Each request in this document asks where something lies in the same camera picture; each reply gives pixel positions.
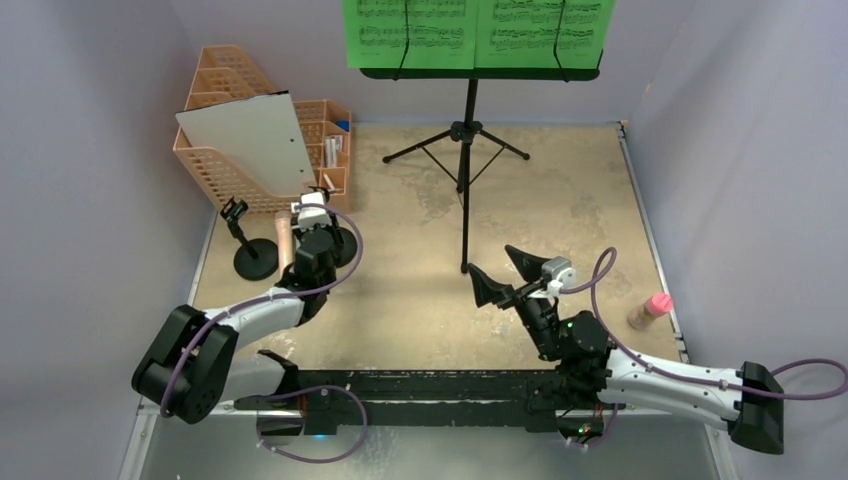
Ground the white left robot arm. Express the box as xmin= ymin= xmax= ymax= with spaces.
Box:
xmin=131 ymin=201 xmax=363 ymax=424

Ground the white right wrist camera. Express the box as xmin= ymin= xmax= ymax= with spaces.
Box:
xmin=541 ymin=256 xmax=577 ymax=299

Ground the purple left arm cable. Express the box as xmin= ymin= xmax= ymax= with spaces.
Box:
xmin=158 ymin=203 xmax=366 ymax=420

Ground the pink round object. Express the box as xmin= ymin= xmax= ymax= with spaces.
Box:
xmin=627 ymin=292 xmax=674 ymax=330

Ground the black music stand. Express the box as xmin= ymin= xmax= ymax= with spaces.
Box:
xmin=360 ymin=66 xmax=600 ymax=274

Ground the pink toy microphone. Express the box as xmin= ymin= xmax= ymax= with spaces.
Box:
xmin=274 ymin=210 xmax=295 ymax=276

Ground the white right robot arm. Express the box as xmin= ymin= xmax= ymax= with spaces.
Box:
xmin=467 ymin=245 xmax=785 ymax=455

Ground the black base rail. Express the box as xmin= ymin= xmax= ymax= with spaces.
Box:
xmin=234 ymin=370 xmax=601 ymax=435

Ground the peach plastic file organizer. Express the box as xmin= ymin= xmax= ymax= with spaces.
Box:
xmin=173 ymin=45 xmax=353 ymax=214

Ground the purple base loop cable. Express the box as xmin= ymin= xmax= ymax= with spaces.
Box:
xmin=256 ymin=385 xmax=369 ymax=465

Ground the white marker tube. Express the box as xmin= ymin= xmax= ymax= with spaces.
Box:
xmin=327 ymin=135 xmax=344 ymax=168

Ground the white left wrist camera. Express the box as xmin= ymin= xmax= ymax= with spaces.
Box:
xmin=290 ymin=190 xmax=327 ymax=229

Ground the green sheet music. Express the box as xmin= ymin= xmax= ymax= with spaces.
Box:
xmin=341 ymin=0 xmax=479 ymax=70
xmin=475 ymin=0 xmax=616 ymax=69

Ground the grey folder board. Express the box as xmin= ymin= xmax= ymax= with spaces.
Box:
xmin=175 ymin=90 xmax=315 ymax=197

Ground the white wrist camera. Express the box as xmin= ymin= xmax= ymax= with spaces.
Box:
xmin=541 ymin=256 xmax=577 ymax=299
xmin=290 ymin=190 xmax=327 ymax=229

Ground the black round microphone stand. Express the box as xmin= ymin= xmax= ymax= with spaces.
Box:
xmin=220 ymin=197 xmax=279 ymax=281

